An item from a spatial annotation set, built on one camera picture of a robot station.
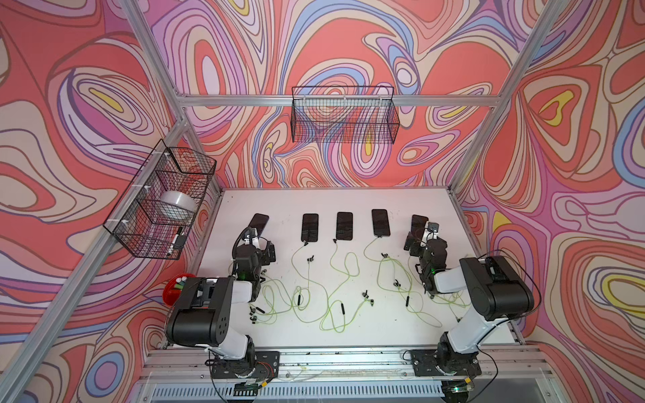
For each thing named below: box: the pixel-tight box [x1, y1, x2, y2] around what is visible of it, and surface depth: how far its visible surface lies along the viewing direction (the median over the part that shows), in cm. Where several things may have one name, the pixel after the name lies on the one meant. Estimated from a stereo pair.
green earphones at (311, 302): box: [290, 240, 330, 323], surface depth 88 cm
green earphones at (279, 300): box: [249, 270, 293, 325], surface depth 88 cm
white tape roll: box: [158, 190, 199, 216], surface depth 74 cm
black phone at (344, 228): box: [335, 211, 354, 241], surface depth 109 cm
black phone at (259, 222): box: [246, 212, 270, 239], surface depth 110 cm
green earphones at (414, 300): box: [377, 252, 443, 329], surface depth 88 cm
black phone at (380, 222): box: [371, 209, 391, 236], surface depth 107 cm
